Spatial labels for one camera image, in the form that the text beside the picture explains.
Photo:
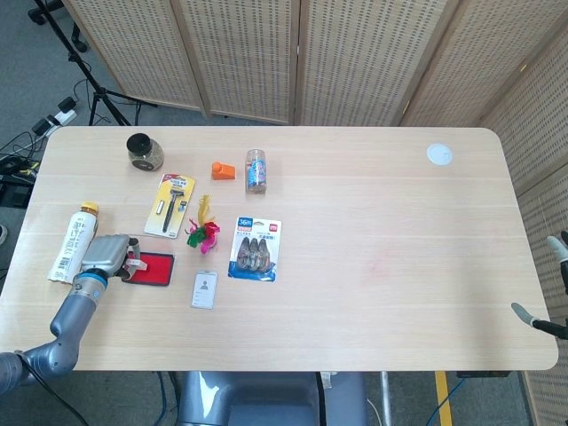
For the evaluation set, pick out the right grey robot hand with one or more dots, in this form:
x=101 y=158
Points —
x=564 y=288

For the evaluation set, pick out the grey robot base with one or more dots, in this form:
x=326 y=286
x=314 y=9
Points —
x=266 y=399

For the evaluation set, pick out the glass jar black lid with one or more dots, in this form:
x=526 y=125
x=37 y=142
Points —
x=144 y=153

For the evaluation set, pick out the white power strip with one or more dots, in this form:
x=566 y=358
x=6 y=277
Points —
x=62 y=117

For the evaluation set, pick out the grey ID badge holder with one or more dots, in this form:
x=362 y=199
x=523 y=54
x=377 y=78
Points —
x=204 y=289

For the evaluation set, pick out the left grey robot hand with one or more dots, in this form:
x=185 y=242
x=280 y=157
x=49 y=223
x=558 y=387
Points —
x=104 y=257

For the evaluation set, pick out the metal table leg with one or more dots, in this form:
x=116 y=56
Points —
x=386 y=399

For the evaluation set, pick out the clear plastic bottle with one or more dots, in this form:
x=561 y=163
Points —
x=257 y=171

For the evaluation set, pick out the blue correction tape pack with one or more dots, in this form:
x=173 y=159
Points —
x=255 y=250

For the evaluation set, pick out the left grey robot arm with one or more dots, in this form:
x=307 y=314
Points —
x=73 y=310

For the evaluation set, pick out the black tripod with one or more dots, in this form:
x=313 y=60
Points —
x=95 y=86

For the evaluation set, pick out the orange plastic block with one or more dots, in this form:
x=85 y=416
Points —
x=224 y=171

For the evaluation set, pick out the colourful feather shuttlecock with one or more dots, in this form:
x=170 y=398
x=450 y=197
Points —
x=204 y=233

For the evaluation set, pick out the red ink pad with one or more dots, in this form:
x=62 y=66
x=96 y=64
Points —
x=157 y=270

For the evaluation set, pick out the white bottle yellow cap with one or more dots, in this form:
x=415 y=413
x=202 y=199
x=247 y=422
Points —
x=73 y=242

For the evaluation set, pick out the razor in yellow blister pack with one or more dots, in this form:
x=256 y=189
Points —
x=171 y=206

